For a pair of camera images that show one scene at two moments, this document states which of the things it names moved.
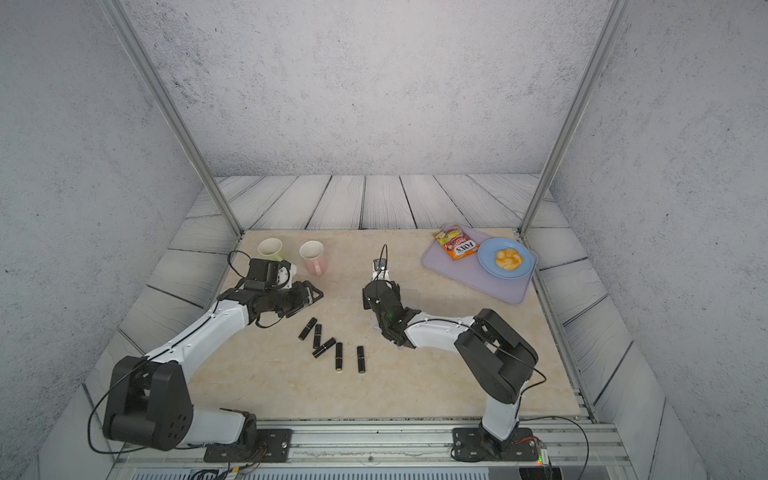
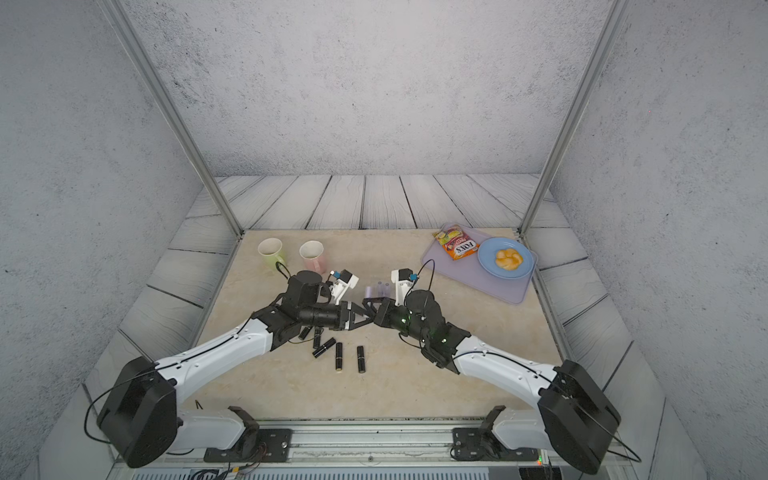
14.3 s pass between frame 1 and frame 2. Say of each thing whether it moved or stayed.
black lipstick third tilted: stayed
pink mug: stayed
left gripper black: moved
